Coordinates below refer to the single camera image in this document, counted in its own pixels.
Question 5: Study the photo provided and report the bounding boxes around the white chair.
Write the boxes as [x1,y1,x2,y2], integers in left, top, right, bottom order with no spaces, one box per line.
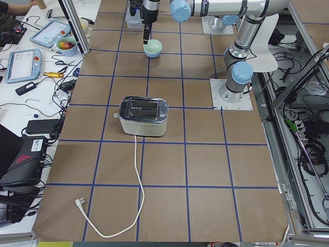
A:
[246,14,279,73]

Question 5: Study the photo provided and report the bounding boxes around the cream bowl with lemon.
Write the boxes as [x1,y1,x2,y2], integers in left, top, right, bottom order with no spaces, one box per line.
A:
[79,18,90,39]

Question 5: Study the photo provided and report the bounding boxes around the clear plastic food container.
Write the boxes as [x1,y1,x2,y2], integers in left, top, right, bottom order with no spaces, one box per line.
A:
[125,10,142,29]

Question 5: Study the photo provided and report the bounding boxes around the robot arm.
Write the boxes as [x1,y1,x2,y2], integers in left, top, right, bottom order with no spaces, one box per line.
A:
[170,0,288,103]

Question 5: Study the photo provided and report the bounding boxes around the white toaster power cord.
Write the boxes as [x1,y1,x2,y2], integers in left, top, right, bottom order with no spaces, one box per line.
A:
[75,135,145,238]

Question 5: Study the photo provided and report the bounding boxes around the orange handled tool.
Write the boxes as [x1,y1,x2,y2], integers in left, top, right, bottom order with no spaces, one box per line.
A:
[43,72,64,78]

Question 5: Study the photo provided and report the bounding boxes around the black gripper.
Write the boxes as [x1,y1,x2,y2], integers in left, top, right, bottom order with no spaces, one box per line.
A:
[142,0,160,45]

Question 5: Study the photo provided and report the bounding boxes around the blue teach pendant tablet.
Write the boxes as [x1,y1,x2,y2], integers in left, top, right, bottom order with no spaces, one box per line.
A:
[29,21,71,48]

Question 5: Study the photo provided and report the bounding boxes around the green bowl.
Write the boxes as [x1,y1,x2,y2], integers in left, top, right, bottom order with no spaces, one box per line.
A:
[143,39,162,51]

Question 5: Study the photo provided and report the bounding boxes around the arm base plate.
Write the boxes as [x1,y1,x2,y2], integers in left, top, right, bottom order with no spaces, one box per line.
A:
[210,79,253,111]
[202,15,238,36]

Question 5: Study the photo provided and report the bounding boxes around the black power adapter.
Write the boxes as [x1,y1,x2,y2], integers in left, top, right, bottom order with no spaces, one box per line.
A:
[15,82,37,96]

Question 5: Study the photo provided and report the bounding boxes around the scissors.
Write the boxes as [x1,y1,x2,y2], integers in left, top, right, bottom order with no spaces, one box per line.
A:
[55,60,76,74]

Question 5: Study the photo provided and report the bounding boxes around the cream toaster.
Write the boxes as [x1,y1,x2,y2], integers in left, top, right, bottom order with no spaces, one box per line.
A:
[114,96,169,137]

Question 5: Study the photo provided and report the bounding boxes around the blue bowl with fruit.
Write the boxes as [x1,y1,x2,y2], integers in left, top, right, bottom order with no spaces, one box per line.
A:
[56,37,78,57]

